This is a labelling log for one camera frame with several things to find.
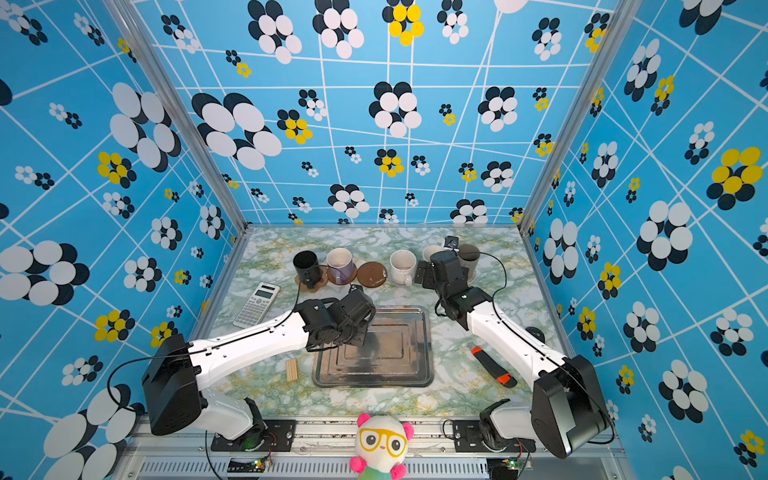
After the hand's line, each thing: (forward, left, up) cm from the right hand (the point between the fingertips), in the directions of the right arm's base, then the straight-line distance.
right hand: (438, 265), depth 85 cm
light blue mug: (+13, +1, -8) cm, 15 cm away
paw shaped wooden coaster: (+5, +46, -16) cm, 49 cm away
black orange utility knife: (-25, -17, -18) cm, 35 cm away
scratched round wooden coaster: (+10, +21, -17) cm, 29 cm away
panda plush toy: (-43, +15, -11) cm, 47 cm away
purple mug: (+10, +32, -12) cm, 35 cm away
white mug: (+11, +10, -14) cm, 20 cm away
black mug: (+6, +41, -8) cm, 43 cm away
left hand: (-17, +21, -8) cm, 28 cm away
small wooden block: (-24, +42, -17) cm, 51 cm away
